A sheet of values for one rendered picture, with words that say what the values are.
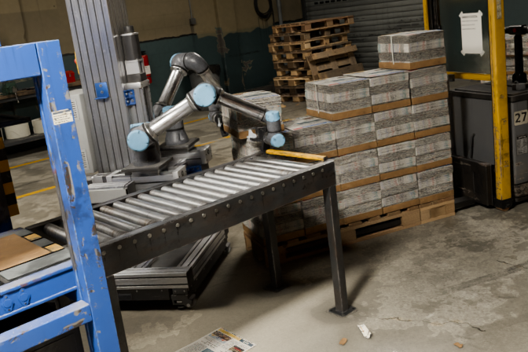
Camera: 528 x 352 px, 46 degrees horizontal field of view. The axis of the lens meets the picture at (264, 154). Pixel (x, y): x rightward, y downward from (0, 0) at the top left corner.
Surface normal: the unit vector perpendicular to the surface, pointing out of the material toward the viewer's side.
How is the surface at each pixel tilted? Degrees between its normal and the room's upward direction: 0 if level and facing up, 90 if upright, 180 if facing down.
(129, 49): 90
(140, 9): 90
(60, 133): 90
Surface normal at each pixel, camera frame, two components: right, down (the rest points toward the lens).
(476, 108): -0.92, 0.20
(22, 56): 0.66, 0.08
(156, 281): -0.21, 0.25
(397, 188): 0.36, 0.16
